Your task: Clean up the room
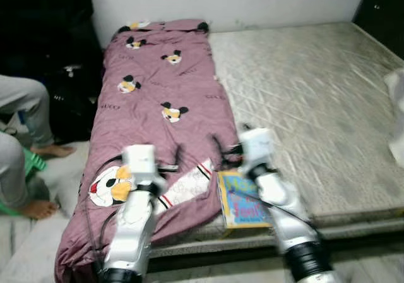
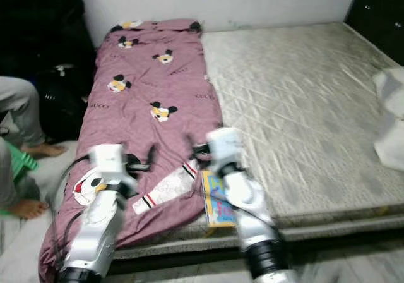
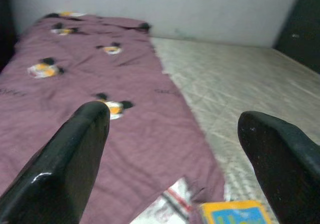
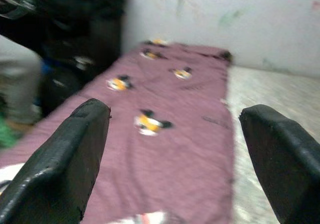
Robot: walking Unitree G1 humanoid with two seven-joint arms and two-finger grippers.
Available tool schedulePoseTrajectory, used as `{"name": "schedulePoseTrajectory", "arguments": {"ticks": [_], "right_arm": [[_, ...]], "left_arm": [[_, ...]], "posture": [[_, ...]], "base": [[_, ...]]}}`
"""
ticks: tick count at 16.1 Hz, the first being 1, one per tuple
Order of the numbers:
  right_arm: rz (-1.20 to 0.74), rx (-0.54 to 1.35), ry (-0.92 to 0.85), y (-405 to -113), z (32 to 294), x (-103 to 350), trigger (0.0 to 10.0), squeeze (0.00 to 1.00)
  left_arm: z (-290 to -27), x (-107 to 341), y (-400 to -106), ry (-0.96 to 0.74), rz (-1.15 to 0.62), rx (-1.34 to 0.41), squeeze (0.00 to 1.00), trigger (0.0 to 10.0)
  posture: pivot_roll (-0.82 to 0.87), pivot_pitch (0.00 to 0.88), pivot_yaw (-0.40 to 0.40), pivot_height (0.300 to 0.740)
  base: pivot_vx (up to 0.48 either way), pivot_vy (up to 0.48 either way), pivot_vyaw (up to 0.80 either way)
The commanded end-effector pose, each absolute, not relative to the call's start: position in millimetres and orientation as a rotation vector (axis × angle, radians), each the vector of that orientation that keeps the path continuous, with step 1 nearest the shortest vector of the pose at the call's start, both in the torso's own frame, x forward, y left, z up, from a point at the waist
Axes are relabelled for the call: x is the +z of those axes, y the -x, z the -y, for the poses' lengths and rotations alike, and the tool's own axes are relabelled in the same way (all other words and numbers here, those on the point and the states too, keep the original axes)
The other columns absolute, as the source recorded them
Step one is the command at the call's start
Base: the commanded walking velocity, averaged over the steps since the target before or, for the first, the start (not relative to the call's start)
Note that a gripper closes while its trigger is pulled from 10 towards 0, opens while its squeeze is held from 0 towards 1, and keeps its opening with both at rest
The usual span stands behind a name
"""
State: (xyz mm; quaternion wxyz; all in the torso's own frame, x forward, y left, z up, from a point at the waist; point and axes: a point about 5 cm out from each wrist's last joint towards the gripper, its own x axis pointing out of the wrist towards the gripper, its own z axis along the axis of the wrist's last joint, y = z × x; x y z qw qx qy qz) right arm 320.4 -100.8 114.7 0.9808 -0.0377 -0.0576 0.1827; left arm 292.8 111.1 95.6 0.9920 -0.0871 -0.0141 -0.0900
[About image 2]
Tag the grey quilted mattress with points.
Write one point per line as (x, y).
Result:
(290, 106)

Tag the purple cartoon print blanket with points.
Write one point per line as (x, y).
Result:
(145, 81)

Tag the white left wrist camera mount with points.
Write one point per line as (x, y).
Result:
(107, 160)

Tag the white pillow with tree print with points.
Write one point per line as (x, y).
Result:
(390, 125)

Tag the green plastic stool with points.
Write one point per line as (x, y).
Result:
(25, 160)

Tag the person in grey trousers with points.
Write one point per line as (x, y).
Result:
(19, 100)

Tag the black tufted headboard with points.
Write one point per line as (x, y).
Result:
(379, 11)

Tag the dark bed base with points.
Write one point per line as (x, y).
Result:
(341, 245)

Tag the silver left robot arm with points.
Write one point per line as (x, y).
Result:
(101, 232)

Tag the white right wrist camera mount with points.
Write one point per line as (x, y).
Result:
(224, 145)

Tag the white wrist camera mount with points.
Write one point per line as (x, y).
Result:
(107, 160)
(224, 145)

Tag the blue yellow children's book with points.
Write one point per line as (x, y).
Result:
(214, 201)

